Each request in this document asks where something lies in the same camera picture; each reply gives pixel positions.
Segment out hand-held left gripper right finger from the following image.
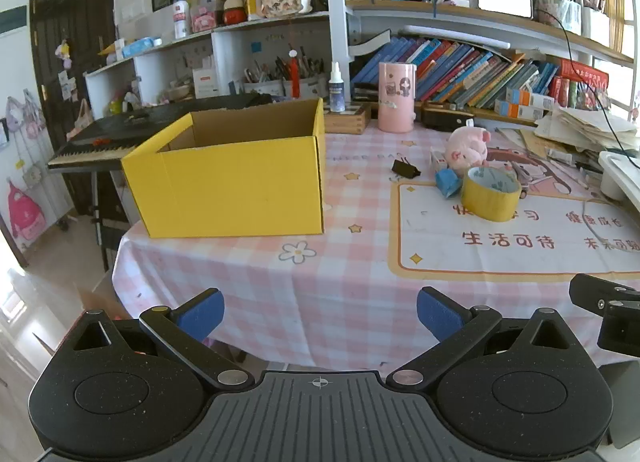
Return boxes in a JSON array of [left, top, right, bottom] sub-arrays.
[[385, 286, 583, 390]]

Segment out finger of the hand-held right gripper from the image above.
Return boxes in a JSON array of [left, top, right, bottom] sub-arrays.
[[569, 273, 640, 316]]

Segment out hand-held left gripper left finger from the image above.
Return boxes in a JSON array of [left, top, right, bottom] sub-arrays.
[[65, 287, 256, 390]]

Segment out yellow tape roll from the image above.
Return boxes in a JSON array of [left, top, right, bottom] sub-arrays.
[[460, 166, 522, 222]]

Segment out yellow cardboard box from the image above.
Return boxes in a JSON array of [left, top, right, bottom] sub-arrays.
[[121, 97, 327, 239]]

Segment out blue plastic packet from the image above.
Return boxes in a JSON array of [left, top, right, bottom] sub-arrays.
[[434, 168, 463, 199]]

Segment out pink pig plush toy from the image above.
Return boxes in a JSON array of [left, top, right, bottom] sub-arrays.
[[445, 125, 492, 170]]

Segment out pink checkered cloth desktop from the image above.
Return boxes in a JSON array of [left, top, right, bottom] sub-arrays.
[[112, 112, 640, 373]]

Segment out brown cardboard carton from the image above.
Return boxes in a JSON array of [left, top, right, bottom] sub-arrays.
[[75, 269, 132, 325]]

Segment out white plastic appliance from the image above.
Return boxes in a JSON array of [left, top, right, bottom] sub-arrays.
[[598, 151, 640, 202]]

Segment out black keyboard stand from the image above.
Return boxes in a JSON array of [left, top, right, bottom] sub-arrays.
[[90, 169, 131, 273]]

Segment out stack of papers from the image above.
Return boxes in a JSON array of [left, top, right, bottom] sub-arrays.
[[520, 105, 640, 173]]

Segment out small black case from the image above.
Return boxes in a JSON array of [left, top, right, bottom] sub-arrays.
[[421, 103, 475, 132]]

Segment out orange white medicine box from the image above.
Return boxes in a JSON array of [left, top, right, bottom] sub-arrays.
[[494, 99, 545, 119], [505, 87, 556, 109]]

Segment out pink backpack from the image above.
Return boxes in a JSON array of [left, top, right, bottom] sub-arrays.
[[6, 179, 48, 243]]

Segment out black electronic keyboard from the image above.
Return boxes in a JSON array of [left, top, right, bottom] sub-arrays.
[[47, 94, 273, 173]]

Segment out wooden checkered box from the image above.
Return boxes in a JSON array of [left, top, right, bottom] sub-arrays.
[[324, 102, 372, 135]]

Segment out pink cylinder container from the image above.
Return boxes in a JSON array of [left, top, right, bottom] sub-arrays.
[[377, 61, 417, 133]]

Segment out red book box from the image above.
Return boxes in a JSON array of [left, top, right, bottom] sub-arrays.
[[556, 58, 610, 99]]

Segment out white box with red label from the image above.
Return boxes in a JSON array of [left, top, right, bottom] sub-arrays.
[[192, 67, 220, 99]]

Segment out white pen holder with brushes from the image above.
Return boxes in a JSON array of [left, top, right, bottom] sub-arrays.
[[244, 50, 326, 99]]

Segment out white spray bottle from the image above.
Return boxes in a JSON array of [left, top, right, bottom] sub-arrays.
[[328, 62, 347, 114]]

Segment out row of leaning books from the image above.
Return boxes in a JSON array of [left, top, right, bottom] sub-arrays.
[[350, 36, 561, 110]]

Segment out hanging pastel bags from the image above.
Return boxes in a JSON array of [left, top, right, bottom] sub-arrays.
[[5, 90, 46, 138]]

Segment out white paper bag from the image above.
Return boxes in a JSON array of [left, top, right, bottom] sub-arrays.
[[557, 0, 583, 36], [581, 0, 612, 48]]

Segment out white shelf unit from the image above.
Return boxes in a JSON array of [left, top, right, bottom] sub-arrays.
[[84, 10, 351, 118]]

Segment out blue wet wipes pack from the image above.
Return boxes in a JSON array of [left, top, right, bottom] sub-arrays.
[[121, 37, 163, 59]]

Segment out small pink box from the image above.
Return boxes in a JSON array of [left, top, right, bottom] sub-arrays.
[[191, 5, 217, 33]]

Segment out white lotion bottle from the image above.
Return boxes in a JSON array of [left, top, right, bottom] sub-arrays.
[[172, 0, 191, 40]]

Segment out smartphone on shelf stand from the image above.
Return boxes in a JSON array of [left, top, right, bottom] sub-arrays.
[[477, 0, 532, 19]]

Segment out white bookshelf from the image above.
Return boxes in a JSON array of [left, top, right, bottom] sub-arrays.
[[325, 0, 640, 123]]

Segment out dark wooden door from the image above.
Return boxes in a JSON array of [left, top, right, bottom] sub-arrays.
[[29, 0, 118, 223]]

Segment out thin grey cable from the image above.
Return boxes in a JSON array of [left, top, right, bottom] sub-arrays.
[[581, 199, 616, 246]]

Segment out black cable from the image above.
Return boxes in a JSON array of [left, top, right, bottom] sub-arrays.
[[537, 7, 640, 158]]

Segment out dark green wall sign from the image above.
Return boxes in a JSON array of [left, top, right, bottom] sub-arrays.
[[0, 6, 28, 38]]

